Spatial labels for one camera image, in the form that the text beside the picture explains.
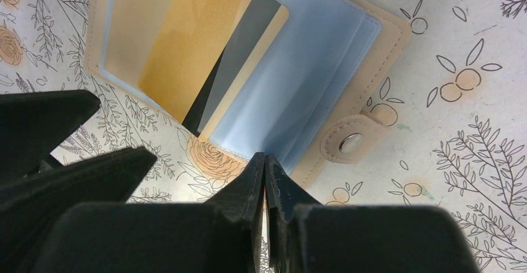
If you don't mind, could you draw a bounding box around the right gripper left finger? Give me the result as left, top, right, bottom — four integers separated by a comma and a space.
32, 152, 265, 272

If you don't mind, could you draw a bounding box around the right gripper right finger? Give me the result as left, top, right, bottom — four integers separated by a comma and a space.
264, 155, 479, 272

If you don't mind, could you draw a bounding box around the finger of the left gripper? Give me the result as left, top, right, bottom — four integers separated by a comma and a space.
1, 90, 101, 183
1, 147, 157, 272

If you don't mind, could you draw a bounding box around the beige card holder wallet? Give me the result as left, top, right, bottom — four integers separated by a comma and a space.
84, 0, 411, 187

